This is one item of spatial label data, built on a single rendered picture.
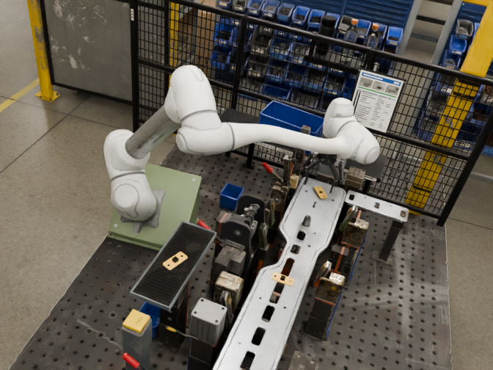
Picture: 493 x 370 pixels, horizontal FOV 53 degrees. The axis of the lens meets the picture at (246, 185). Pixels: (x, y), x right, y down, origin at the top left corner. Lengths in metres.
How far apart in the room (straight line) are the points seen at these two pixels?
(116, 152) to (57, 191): 1.70
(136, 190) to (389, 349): 1.24
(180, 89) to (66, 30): 2.83
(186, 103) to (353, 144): 0.61
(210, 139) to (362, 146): 0.55
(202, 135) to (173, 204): 0.73
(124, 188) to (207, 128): 0.58
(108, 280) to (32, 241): 1.28
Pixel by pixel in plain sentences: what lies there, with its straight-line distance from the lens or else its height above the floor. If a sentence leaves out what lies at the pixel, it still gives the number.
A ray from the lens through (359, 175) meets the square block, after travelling 2.43.
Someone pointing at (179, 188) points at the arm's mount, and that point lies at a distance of 2.36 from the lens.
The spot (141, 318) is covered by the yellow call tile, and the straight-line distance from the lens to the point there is 1.58.
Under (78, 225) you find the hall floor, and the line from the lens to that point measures 3.55.
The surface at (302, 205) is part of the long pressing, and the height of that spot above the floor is 1.00.
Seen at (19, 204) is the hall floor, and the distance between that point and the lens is 3.77.
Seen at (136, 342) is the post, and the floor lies 1.10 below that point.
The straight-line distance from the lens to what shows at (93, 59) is 4.46.
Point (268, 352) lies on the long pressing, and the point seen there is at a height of 1.00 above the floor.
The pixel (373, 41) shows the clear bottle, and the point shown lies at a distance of 2.52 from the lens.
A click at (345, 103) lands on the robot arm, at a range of 1.94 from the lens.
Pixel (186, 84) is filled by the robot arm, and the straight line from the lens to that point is 1.74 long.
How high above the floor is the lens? 2.44
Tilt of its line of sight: 39 degrees down
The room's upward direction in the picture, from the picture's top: 9 degrees clockwise
